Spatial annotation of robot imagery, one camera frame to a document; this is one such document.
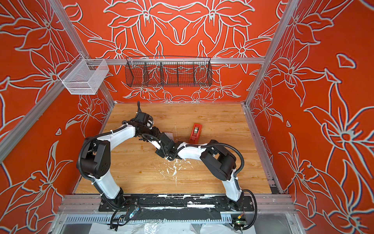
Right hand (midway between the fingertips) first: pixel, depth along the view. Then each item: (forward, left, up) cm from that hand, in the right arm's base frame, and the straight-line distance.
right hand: (158, 143), depth 91 cm
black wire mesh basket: (+43, -5, +25) cm, 50 cm away
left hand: (+6, -1, +2) cm, 6 cm away
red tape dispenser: (+8, -24, 0) cm, 25 cm away
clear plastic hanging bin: (+33, +49, +27) cm, 65 cm away
